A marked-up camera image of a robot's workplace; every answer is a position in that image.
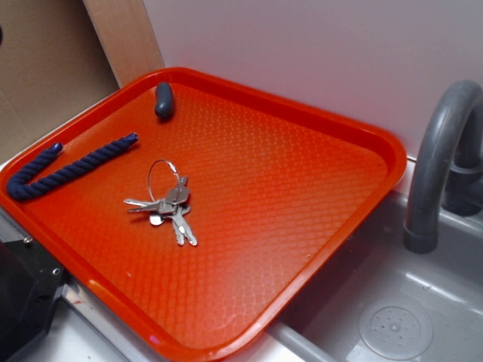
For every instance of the silver keys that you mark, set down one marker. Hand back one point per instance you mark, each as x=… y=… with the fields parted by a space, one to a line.
x=172 y=207

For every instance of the orange plastic tray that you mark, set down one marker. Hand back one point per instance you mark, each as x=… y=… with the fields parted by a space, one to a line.
x=276 y=188

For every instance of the grey plastic sink basin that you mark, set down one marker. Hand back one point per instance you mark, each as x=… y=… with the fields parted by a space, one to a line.
x=321 y=323

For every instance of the dark grey oblong object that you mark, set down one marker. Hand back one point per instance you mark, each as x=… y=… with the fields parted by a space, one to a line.
x=164 y=101

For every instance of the light wooden board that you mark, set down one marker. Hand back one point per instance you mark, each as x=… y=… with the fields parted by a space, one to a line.
x=127 y=38

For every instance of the grey curved faucet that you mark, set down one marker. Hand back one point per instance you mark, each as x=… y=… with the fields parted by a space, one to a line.
x=448 y=172

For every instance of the brown cardboard panel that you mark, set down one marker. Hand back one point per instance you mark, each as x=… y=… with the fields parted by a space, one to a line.
x=52 y=68

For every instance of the round sink drain cover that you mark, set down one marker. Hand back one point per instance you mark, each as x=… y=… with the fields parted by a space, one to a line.
x=395 y=329

